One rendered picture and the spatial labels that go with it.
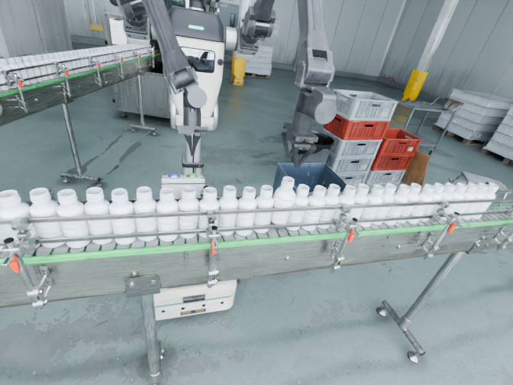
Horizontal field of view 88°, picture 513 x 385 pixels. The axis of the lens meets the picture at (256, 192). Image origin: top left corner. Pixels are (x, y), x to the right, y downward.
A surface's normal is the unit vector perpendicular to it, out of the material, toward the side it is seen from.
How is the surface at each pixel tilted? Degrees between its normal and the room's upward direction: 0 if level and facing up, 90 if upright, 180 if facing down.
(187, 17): 90
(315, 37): 54
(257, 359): 0
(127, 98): 90
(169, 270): 90
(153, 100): 91
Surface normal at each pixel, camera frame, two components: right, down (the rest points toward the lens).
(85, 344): 0.15, -0.83
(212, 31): 0.26, 0.55
